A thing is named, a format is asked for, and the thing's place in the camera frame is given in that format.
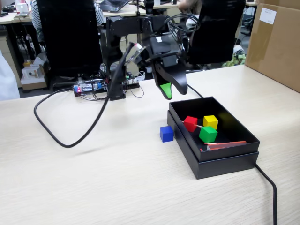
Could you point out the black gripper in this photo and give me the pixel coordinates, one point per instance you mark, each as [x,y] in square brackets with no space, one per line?
[161,47]

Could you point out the red wooden cube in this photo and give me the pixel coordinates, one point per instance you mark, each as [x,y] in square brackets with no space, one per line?
[190,123]

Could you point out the blue wooden cube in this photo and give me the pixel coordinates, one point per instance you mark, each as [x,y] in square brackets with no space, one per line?
[167,134]

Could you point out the yellow wooden cube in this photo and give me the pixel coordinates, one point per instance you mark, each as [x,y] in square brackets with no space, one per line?
[210,122]

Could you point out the green wooden cube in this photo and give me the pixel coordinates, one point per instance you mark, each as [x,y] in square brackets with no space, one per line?
[207,134]

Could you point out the black cardboard box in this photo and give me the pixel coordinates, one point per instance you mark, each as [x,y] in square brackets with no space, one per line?
[229,153]

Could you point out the large brown cardboard box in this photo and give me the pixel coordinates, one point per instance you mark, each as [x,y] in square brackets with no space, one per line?
[276,47]

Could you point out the white cardboard box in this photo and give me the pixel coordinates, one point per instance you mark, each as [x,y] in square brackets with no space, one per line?
[32,75]

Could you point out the green plush toy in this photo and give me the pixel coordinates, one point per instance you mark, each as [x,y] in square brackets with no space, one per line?
[232,62]

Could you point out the black mesh office chair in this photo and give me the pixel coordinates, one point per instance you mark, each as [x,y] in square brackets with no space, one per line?
[68,35]
[215,30]

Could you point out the orange matchbox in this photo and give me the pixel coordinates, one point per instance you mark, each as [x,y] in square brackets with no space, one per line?
[225,145]

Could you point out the light wood office desk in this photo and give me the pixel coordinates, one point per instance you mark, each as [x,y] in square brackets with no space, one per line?
[131,10]
[14,20]

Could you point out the controller board with red LED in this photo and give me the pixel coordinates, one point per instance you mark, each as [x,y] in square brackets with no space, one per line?
[79,88]

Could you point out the dark open laptop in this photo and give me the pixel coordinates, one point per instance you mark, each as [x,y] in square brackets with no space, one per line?
[112,4]

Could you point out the person in white shirt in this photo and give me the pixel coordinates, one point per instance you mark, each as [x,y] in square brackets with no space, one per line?
[8,79]

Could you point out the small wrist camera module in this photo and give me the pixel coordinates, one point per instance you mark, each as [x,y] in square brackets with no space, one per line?
[137,55]

